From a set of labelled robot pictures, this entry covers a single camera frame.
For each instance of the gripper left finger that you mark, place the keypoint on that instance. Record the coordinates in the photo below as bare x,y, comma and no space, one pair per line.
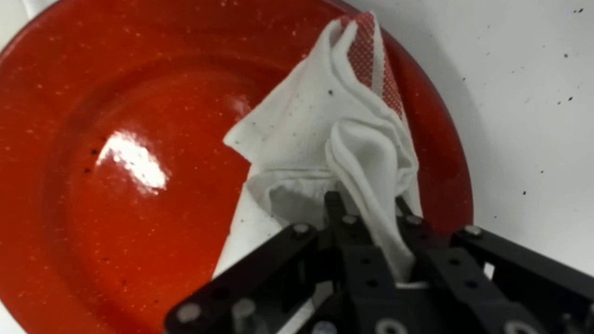
287,269

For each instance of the white red-checked tea towel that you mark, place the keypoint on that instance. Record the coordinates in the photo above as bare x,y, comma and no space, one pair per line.
334,139

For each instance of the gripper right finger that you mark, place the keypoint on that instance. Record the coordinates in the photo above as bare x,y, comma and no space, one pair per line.
492,278

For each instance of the red speckled plate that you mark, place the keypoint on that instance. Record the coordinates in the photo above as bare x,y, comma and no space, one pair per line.
139,176

